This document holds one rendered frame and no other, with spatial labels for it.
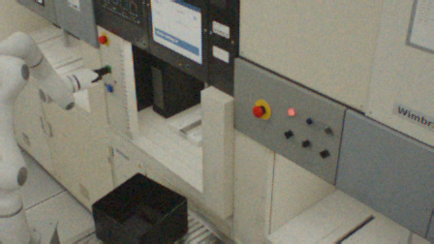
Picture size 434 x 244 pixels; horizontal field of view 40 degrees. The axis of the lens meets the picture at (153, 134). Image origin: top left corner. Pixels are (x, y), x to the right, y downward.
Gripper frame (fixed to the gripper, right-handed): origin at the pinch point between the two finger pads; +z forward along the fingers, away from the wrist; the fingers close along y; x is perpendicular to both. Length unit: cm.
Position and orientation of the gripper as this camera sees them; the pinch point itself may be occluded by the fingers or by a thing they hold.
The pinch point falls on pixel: (103, 71)
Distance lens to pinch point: 272.5
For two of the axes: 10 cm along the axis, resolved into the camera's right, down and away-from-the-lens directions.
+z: 7.9, -3.8, 4.8
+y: 6.1, 4.1, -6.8
